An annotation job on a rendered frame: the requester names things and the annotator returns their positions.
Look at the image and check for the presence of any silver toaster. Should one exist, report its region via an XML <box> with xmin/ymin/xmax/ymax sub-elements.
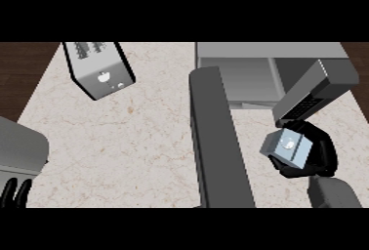
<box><xmin>60</xmin><ymin>41</ymin><xmax>137</xmax><ymax>102</ymax></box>

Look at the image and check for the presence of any dark grey microwave door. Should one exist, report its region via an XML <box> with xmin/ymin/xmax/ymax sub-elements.
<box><xmin>187</xmin><ymin>65</ymin><xmax>258</xmax><ymax>209</ymax></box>

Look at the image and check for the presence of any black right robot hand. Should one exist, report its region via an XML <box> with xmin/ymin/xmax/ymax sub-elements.
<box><xmin>266</xmin><ymin>119</ymin><xmax>339</xmax><ymax>180</ymax></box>

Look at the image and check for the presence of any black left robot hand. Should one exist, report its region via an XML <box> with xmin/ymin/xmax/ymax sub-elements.
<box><xmin>0</xmin><ymin>177</ymin><xmax>33</xmax><ymax>209</ymax></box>

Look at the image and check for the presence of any grey microwave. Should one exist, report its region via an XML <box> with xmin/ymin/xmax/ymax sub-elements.
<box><xmin>194</xmin><ymin>41</ymin><xmax>361</xmax><ymax>129</ymax></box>

